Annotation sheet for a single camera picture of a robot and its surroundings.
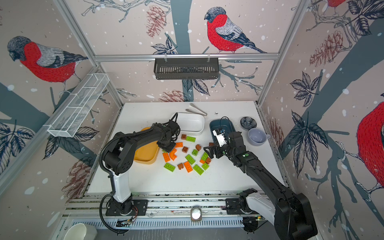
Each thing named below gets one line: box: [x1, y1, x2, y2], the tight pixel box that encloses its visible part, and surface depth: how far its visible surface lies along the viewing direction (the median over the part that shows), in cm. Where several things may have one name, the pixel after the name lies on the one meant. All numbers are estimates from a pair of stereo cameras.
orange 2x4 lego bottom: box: [184, 161, 193, 173], surface depth 89 cm
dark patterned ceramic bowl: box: [240, 116, 257, 131], surface depth 106 cm
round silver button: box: [190, 207, 202, 222], surface depth 64 cm
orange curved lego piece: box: [170, 148, 178, 161], surface depth 93 cm
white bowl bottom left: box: [63, 223, 98, 240], surface depth 66 cm
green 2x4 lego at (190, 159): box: [185, 154, 196, 165], surface depth 92 cm
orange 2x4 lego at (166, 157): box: [162, 152, 171, 163], surface depth 93 cm
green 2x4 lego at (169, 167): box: [164, 162, 176, 172], surface depth 89 cm
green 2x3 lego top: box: [185, 136, 196, 143], surface depth 102 cm
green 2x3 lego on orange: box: [201, 151, 209, 162], surface depth 91 cm
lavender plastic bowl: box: [248, 128, 271, 147], surface depth 99 cm
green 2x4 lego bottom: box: [193, 164, 205, 176], surface depth 87 cm
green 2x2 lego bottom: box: [201, 162, 210, 171], surface depth 89 cm
